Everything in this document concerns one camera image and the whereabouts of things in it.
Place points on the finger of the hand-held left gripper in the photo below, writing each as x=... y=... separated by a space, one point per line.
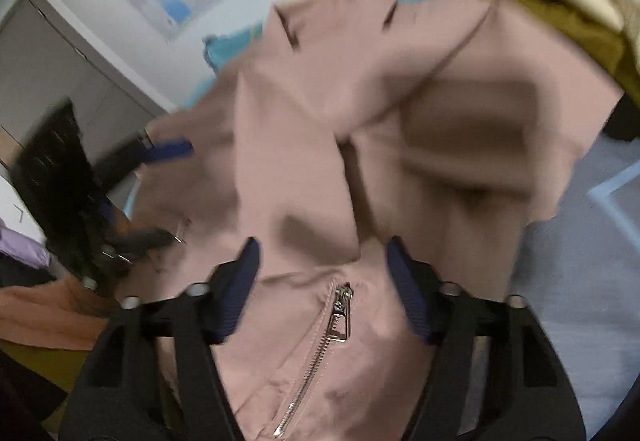
x=167 y=148
x=142 y=241

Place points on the dark olive cloth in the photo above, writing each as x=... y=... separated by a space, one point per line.
x=40 y=366

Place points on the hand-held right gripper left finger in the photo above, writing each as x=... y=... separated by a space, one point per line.
x=239 y=291

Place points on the white wall switch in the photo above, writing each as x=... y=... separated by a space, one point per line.
x=20 y=213

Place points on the purple garment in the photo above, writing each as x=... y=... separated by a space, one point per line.
x=20 y=243

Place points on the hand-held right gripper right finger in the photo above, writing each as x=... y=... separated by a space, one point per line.
x=407 y=291

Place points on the pink zip jacket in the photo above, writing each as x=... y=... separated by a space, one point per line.
x=390 y=161

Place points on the grey wardrobe door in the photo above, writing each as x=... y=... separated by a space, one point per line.
x=60 y=56

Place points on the orange cloth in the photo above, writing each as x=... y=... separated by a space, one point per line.
x=45 y=316

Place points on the turquoise printed bed sheet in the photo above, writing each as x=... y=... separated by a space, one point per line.
x=575 y=301

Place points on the mustard yellow garment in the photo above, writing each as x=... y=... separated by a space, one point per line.
x=565 y=13

